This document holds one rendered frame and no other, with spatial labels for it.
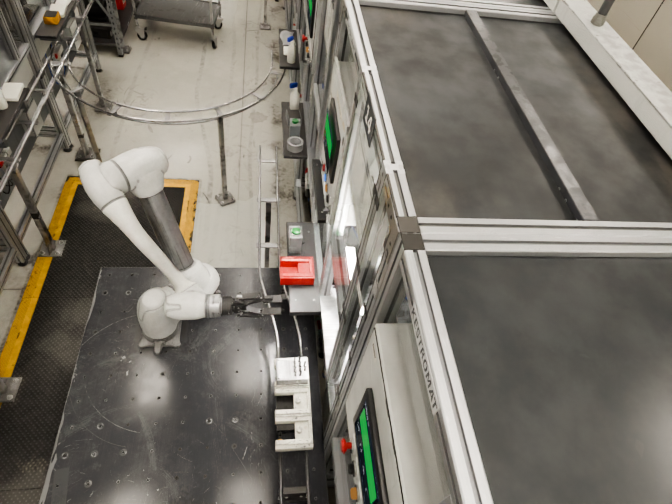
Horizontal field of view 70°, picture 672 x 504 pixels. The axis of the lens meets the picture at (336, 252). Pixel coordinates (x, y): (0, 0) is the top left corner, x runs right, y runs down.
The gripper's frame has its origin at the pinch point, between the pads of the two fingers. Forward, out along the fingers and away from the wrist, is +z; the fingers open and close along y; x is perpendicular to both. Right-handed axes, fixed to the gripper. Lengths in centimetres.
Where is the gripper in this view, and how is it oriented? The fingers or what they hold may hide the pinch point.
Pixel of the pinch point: (274, 305)
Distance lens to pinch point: 189.8
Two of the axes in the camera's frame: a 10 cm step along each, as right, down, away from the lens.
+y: 1.3, -6.3, -7.7
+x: -0.9, -7.8, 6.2
